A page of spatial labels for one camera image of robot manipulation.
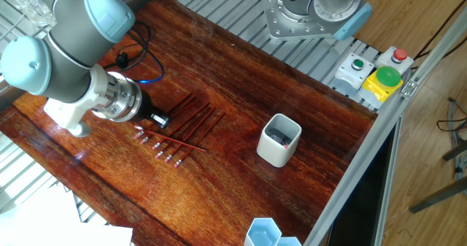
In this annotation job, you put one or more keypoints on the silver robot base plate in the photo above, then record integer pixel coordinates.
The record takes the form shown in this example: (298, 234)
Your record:
(277, 23)

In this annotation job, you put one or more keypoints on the grey box small green button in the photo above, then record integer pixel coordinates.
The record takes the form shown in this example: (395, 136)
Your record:
(352, 76)

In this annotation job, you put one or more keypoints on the red pencil pink eraser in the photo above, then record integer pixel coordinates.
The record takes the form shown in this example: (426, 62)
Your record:
(180, 103)
(189, 135)
(182, 111)
(171, 139)
(160, 153)
(189, 118)
(285, 146)
(200, 138)

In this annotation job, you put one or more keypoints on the white square ceramic pen holder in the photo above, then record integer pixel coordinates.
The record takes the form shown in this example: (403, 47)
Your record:
(270, 154)

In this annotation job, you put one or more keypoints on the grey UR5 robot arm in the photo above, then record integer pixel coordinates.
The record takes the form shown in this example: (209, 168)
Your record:
(69, 49)

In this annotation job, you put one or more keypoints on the red-brown wooden board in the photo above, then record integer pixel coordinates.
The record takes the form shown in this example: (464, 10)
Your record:
(219, 74)

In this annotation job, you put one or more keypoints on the dark furniture leg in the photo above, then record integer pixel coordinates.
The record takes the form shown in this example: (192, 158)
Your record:
(456, 151)
(438, 196)

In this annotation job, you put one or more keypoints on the light blue hexagonal pen holder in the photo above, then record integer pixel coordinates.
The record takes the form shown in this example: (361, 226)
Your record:
(262, 233)

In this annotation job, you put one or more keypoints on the grey box red button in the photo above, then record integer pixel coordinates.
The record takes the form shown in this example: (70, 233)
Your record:
(396, 61)

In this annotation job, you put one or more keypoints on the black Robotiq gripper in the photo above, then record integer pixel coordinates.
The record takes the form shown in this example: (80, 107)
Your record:
(147, 109)

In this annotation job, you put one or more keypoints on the silver wrist sensor flange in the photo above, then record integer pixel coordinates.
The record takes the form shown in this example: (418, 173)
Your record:
(120, 96)

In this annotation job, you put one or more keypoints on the white paper sheet stack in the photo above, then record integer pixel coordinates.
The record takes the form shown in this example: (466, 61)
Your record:
(54, 224)

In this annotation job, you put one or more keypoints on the yellow box big green button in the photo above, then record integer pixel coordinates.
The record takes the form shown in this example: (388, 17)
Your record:
(379, 87)

